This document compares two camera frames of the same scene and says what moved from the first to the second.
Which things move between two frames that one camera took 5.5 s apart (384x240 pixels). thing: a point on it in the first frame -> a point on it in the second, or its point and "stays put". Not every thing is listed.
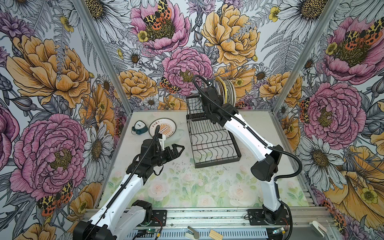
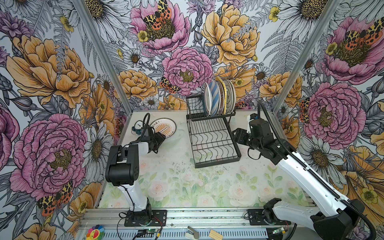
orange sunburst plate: [167, 127] stays put
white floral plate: [233, 94] stays put
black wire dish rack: [210, 144] stays put
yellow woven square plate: [225, 89] stays put
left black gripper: [170, 154] -> [161, 138]
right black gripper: [203, 107] -> [240, 134]
